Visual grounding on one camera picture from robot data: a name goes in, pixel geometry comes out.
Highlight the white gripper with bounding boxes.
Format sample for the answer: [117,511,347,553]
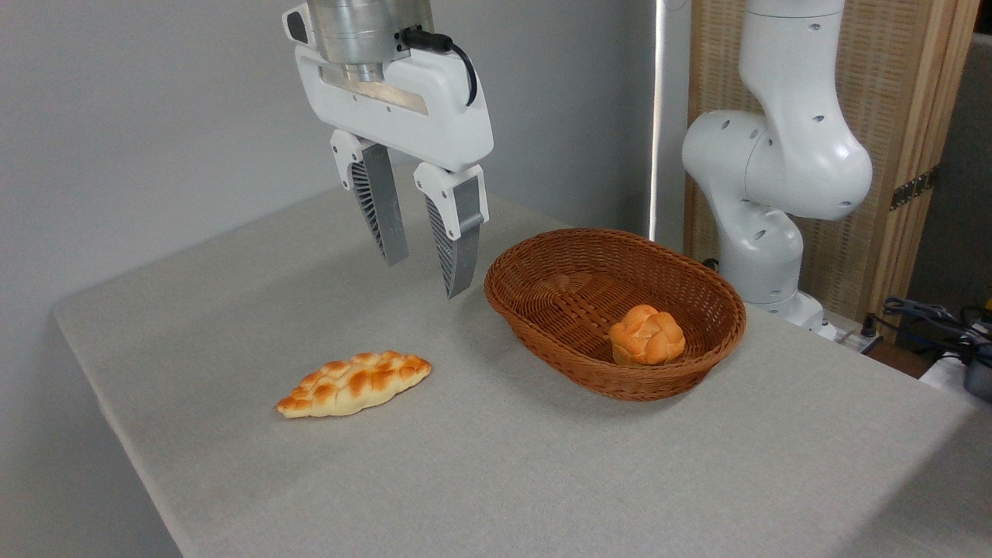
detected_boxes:
[294,43,495,300]

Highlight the long braided bread loaf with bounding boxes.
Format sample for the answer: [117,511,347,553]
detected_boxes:
[275,350,432,419]

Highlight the round knotted bread roll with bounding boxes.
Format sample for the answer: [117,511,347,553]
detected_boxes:
[608,305,687,367]

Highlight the brown oval wicker basket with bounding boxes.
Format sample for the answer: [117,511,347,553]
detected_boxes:
[484,228,747,402]

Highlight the white vertical pole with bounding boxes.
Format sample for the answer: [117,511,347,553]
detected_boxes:
[647,0,669,243]

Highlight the grey tablecloth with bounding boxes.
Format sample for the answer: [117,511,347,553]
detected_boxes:
[53,182,992,558]

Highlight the wooden woven folding screen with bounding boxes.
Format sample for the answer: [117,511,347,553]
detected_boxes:
[684,0,982,326]

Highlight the dark metal screen hinge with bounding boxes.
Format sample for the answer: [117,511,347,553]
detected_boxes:
[889,166,939,212]

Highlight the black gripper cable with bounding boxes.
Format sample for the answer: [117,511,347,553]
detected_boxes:
[397,27,479,107]

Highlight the black cable bundle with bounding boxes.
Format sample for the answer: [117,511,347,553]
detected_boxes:
[863,296,992,365]

